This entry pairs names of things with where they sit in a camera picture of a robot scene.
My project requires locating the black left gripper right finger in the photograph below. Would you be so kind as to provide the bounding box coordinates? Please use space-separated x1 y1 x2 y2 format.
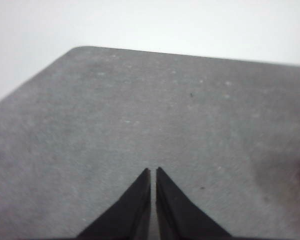
155 166 235 239

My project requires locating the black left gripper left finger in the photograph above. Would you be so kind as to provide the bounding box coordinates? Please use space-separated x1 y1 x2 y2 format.
76 167 152 239

